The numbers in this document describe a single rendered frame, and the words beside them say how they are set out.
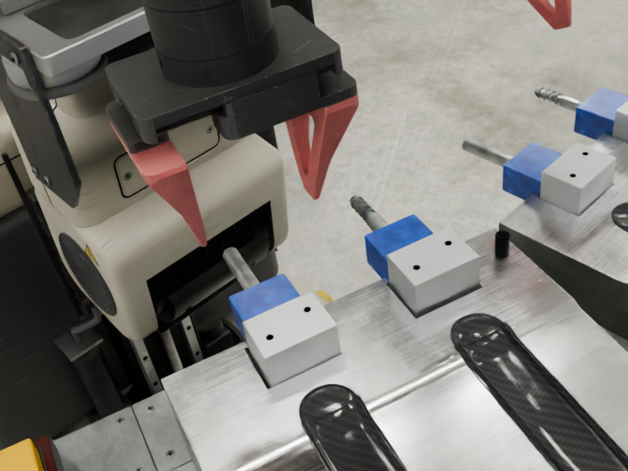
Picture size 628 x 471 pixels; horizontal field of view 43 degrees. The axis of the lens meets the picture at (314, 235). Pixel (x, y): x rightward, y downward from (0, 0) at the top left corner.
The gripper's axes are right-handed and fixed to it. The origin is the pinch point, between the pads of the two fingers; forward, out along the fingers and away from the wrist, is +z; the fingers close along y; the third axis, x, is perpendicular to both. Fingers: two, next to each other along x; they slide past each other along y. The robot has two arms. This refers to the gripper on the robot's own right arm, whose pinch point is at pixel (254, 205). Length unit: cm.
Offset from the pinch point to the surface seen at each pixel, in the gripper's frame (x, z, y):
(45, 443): 7.6, 18.7, -17.1
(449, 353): -5.9, 12.1, 8.4
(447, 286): -2.0, 10.7, 10.9
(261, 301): 3.5, 10.5, -0.1
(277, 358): -2.3, 9.8, -1.4
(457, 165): 110, 99, 86
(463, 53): 158, 98, 120
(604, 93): 13.6, 13.9, 38.1
